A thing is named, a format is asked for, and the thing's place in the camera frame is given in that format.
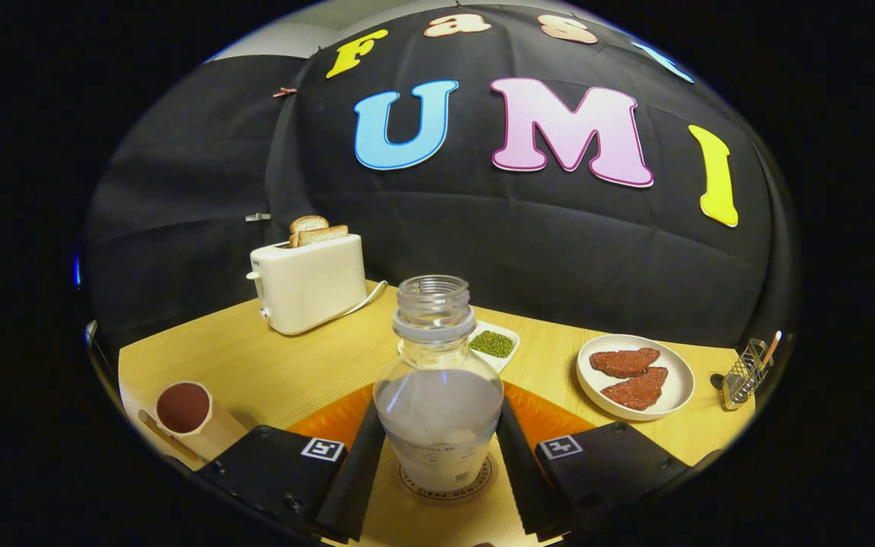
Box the white toaster cable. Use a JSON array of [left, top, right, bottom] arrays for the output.
[[331, 280, 389, 324]]

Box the metal wire basket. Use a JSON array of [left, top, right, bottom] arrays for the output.
[[711, 331, 782, 412]]

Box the white dish of green beans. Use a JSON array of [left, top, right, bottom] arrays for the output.
[[468, 320, 520, 373]]

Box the toast slice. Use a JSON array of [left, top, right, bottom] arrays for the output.
[[289, 216, 330, 248], [297, 225, 349, 247]]

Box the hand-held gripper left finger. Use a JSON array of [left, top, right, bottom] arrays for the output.
[[194, 384, 387, 544]]

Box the beige cup with wooden handle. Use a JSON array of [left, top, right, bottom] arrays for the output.
[[137, 381, 248, 464]]

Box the round white plate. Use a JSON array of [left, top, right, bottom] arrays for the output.
[[576, 334, 696, 422]]

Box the clear plastic juice bottle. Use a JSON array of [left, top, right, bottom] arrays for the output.
[[373, 275, 504, 492]]

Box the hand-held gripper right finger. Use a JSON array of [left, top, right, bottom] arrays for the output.
[[497, 384, 697, 539]]

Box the black backdrop cloth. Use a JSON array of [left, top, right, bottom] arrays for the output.
[[84, 4, 799, 358]]

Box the wooden table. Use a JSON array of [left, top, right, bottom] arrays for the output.
[[117, 281, 757, 547]]

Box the cream toaster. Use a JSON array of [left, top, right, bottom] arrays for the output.
[[246, 234, 368, 337]]

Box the red meat piece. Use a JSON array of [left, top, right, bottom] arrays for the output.
[[589, 348, 661, 379], [600, 367, 669, 411]]

